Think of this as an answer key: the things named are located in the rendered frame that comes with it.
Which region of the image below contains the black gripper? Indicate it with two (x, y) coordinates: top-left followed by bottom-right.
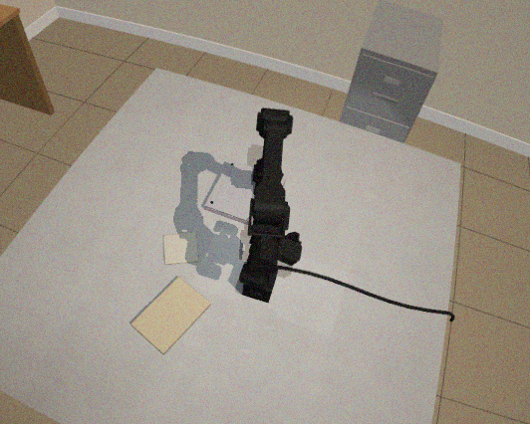
(239, 219), (283, 289)

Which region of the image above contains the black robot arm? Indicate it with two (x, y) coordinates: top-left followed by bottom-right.
(247, 108), (302, 275)

